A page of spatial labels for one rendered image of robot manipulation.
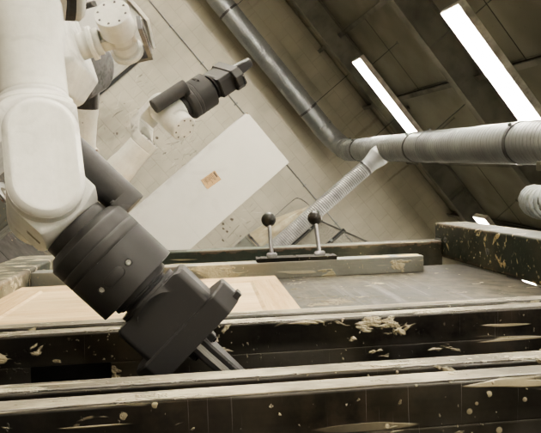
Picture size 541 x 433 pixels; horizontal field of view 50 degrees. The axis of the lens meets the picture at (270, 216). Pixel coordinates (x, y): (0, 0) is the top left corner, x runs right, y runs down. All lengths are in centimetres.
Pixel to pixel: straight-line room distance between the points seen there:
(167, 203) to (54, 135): 461
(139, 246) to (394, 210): 975
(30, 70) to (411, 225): 992
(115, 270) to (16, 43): 24
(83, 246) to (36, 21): 23
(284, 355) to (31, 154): 35
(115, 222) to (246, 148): 463
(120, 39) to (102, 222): 66
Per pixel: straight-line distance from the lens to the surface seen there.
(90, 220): 55
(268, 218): 146
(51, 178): 53
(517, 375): 51
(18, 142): 54
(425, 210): 1046
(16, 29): 62
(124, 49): 118
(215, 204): 515
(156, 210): 515
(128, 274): 53
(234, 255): 165
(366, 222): 1009
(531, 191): 120
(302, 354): 69
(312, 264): 143
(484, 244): 154
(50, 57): 61
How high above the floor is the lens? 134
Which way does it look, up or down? 3 degrees up
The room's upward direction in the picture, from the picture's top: 49 degrees clockwise
